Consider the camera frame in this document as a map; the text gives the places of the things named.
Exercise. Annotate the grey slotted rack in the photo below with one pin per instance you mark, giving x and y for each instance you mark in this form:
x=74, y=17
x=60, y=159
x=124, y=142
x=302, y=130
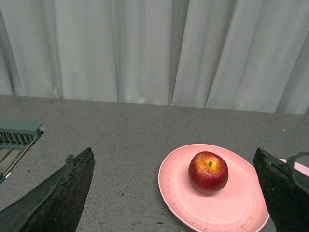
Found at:
x=16, y=138

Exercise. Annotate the pink plate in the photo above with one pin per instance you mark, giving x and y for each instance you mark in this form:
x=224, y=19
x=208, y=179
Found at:
x=238, y=207

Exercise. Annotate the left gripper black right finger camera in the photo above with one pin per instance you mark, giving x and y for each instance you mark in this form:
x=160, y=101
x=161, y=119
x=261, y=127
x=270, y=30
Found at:
x=285, y=190

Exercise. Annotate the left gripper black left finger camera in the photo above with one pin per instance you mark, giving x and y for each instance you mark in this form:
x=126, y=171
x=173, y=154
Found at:
x=57, y=203

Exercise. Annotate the red apple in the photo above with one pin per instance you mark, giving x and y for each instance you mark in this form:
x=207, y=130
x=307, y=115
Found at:
x=208, y=173

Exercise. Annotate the grey-white curtain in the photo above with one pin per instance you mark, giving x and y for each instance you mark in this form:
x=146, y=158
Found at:
x=224, y=54

